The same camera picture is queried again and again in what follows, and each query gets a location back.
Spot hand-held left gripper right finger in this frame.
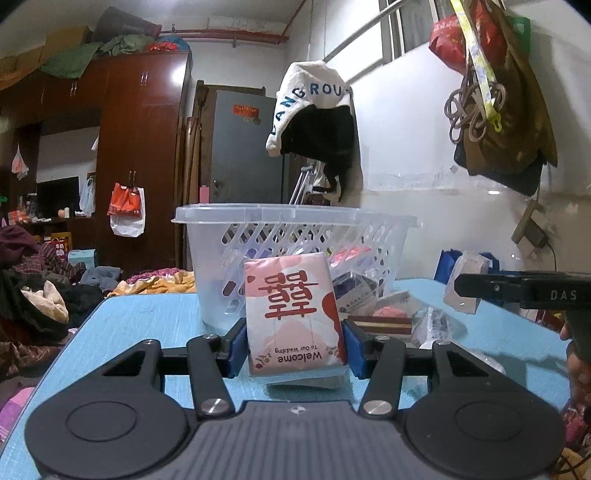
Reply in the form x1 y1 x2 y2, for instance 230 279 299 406
344 318 513 420

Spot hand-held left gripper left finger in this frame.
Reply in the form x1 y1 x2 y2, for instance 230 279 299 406
78 318 248 420

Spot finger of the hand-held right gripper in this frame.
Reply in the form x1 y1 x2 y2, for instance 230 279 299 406
455 273 532 308

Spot white item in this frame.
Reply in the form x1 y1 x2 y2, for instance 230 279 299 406
443 251 491 315

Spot pink box with red print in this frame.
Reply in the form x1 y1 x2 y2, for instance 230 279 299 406
244 253 348 378

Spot white plastic basket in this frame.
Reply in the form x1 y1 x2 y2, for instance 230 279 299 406
172 203 419 330

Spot person's right hand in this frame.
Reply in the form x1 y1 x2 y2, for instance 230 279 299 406
560 324 591 414

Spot brown striped box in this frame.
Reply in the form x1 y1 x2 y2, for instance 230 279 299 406
346 315 413 339

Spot pink item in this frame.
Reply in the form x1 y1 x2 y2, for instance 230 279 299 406
373 304 413 319

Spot blue shopping bag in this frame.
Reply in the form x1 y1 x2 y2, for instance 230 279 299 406
436 250 500 284

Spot flat clear packet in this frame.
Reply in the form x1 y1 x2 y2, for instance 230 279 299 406
265 367 348 391

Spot power adapter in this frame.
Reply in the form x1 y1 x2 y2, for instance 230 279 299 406
512 200 555 252

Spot clear plastic packet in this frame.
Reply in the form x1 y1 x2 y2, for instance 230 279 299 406
411 307 451 349

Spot floral blanket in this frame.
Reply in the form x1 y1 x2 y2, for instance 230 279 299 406
108 268 197 296

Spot dark hanging bag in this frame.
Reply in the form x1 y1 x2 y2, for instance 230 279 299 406
454 138 546 197

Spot metal crutches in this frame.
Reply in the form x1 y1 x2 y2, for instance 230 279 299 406
288 161 324 206

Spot brown hanging bag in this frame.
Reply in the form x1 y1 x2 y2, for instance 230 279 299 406
455 0 557 176

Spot teal box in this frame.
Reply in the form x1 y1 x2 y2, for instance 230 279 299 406
68 249 97 269

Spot red and white plastic bag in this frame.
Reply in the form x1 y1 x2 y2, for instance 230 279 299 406
107 182 145 237

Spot grey door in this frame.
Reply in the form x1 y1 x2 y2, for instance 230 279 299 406
210 90 296 204

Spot red gift box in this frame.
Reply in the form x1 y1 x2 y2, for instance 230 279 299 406
51 232 75 257

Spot wooden planks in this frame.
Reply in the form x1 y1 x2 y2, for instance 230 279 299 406
185 80 213 204

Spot pile of clothes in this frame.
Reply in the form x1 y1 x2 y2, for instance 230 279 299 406
0 225 123 342

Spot wooden wardrobe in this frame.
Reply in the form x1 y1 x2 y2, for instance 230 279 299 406
0 51 192 278

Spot black monitor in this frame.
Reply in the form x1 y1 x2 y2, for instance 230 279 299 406
37 176 80 220

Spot red hanging bag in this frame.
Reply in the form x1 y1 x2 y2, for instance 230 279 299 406
428 0 509 75

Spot white and black hooded jacket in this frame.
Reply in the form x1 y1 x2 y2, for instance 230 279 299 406
265 60 363 206

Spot pink and white plastic bag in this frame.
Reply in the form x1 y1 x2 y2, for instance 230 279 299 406
11 144 29 181

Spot red pipe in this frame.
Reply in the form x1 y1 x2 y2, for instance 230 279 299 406
159 28 289 47

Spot green cloth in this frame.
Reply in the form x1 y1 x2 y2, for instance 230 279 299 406
41 34 160 79

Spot cardboard box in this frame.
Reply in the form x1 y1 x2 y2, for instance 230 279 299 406
0 25 90 84

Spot coiled rope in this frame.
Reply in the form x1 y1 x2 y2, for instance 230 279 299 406
444 80 506 141

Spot yellow strap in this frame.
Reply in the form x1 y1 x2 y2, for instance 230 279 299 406
450 0 504 132

